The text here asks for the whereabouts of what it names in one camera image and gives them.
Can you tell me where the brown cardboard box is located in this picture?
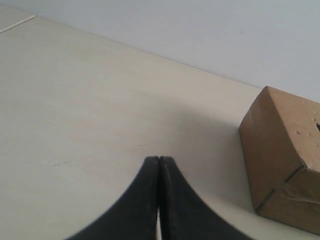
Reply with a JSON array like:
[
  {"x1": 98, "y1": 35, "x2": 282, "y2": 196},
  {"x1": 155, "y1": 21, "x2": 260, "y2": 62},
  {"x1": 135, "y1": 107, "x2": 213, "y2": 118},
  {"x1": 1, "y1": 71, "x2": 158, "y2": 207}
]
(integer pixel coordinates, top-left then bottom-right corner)
[{"x1": 238, "y1": 86, "x2": 320, "y2": 234}]

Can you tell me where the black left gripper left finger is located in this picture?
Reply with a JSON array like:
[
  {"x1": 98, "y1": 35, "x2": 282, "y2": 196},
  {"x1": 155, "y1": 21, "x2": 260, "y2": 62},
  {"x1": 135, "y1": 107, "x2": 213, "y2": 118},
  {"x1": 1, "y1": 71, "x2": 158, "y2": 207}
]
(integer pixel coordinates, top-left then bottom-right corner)
[{"x1": 69, "y1": 156, "x2": 160, "y2": 240}]

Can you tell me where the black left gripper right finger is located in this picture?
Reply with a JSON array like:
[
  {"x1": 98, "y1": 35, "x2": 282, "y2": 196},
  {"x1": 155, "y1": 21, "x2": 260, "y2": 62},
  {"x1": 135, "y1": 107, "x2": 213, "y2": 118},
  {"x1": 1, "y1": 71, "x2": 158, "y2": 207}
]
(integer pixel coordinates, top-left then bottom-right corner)
[{"x1": 158, "y1": 156, "x2": 250, "y2": 240}]

